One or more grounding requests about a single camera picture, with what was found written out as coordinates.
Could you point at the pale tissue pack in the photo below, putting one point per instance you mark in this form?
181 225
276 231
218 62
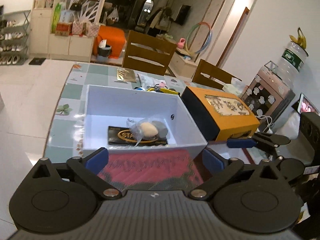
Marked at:
232 87

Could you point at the red foil packet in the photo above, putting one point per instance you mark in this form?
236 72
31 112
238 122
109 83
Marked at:
150 166

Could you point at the white plastic packet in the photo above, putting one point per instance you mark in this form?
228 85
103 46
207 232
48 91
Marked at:
147 80

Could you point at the gold foil packet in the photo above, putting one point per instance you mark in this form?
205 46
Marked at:
126 75

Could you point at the orange and black gift box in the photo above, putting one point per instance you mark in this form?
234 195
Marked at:
237 127

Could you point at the pink checkered bag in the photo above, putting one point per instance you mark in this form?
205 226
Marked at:
93 30
79 28

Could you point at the white plastic bag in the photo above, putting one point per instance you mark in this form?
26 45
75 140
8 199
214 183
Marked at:
113 15

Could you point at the dark trash bin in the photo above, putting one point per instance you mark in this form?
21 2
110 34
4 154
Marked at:
103 52

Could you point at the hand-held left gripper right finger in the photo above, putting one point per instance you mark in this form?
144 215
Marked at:
212 162

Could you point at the large clear water bottle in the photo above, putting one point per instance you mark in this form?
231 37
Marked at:
291 60

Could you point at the black wall television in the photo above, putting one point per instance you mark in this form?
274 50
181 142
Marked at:
183 14

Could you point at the green tall bag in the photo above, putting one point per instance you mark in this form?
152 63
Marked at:
58 17

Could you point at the small blue and white item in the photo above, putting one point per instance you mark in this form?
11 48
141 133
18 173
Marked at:
139 88

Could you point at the water dispenser with stickers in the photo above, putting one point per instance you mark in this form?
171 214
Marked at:
268 92

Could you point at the small screen with red picture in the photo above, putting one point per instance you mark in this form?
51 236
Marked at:
307 105

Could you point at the multicolour hula hoop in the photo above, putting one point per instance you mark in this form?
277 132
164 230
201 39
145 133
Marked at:
209 36

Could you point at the grey shoe rack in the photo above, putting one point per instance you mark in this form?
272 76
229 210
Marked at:
15 42

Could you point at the white storage cabinet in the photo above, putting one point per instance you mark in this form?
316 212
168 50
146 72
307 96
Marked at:
62 46

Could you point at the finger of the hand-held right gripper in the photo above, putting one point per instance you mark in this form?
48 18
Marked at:
291 168
241 143

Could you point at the pink kettlebell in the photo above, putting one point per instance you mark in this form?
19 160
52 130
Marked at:
181 44

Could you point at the black packet with gold print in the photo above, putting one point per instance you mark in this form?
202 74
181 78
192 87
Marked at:
117 136

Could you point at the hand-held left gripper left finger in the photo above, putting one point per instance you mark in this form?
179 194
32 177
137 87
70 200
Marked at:
96 158

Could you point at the red cardboard box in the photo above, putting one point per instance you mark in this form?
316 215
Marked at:
63 28

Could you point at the grey round disc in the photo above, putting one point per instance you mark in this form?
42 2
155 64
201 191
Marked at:
163 129

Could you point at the key bunch with yellow tag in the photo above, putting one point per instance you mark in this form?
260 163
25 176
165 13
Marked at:
166 90

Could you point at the white cardboard box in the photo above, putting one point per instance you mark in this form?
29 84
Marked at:
125 102

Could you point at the wooden chair with slatted back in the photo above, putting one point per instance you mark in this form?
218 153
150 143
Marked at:
147 55
212 76

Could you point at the beige item in clear wrap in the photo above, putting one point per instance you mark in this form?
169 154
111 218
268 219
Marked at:
148 130

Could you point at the dark doormat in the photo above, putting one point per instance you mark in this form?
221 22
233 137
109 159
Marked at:
37 61

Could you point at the coats on rack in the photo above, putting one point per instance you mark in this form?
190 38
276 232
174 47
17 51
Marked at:
160 20

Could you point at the orange sofa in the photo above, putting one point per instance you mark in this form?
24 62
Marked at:
112 36

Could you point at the white tree-pattern partition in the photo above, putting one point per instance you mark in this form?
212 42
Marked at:
93 7

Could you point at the low white cabinet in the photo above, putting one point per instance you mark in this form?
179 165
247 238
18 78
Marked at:
181 63

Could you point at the bunch of bananas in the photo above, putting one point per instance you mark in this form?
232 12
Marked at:
300 40

